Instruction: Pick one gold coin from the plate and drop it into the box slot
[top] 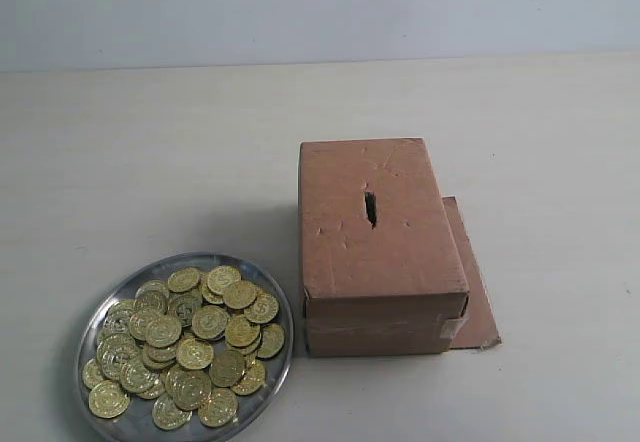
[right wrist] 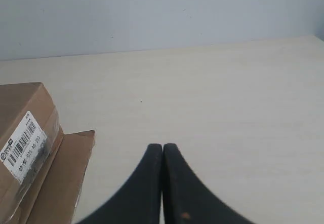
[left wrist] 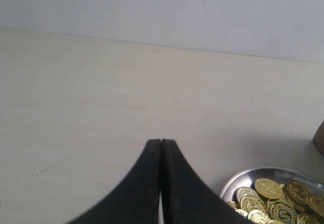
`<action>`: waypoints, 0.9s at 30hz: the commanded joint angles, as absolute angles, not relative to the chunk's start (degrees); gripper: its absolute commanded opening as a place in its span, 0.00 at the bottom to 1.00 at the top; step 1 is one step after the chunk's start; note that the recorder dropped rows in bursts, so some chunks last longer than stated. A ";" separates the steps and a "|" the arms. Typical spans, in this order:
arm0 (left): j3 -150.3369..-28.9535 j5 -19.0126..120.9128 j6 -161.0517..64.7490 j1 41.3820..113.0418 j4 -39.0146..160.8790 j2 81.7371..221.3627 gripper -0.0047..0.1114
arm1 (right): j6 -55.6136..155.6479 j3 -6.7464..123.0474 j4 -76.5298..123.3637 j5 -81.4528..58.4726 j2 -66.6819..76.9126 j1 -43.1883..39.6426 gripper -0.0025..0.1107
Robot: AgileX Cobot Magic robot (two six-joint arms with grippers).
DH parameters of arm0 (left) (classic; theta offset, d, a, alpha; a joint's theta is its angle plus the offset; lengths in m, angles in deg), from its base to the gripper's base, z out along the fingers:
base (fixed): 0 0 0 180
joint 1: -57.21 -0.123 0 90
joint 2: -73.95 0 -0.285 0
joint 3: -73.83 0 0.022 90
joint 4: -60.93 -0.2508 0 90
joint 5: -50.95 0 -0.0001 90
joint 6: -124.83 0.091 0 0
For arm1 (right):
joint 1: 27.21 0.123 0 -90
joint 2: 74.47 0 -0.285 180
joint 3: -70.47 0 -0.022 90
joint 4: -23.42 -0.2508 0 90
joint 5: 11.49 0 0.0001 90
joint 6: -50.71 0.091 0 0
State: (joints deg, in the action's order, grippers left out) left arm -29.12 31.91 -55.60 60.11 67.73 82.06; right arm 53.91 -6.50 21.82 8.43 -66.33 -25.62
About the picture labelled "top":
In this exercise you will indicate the gold coin right edge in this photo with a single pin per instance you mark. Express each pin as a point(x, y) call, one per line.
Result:
point(263, 310)

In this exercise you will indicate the brown cardboard slotted box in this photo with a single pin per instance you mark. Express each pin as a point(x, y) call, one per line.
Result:
point(386, 264)

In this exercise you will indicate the gold coin far right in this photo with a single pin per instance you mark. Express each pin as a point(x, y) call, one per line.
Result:
point(272, 341)

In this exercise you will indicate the gold coin bottom right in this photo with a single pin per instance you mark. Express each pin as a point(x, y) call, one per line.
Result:
point(219, 409)

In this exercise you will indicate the gold coin top middle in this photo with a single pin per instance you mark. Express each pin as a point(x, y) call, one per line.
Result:
point(184, 280)

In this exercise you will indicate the gold coin top right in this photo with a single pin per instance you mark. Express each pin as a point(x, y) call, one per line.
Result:
point(221, 277)

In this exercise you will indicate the round steel plate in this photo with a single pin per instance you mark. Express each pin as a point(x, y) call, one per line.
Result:
point(136, 423)

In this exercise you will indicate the gold coin bottom middle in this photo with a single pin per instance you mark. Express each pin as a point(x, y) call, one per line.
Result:
point(167, 415)

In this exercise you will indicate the gold coin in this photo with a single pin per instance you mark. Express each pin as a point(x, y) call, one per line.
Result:
point(219, 409)
point(194, 354)
point(108, 400)
point(184, 280)
point(221, 277)
point(272, 341)
point(167, 415)

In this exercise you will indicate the gold coin centre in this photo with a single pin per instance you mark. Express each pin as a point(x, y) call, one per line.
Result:
point(194, 354)

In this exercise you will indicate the gold coin bottom left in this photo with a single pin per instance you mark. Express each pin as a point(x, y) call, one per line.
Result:
point(108, 400)

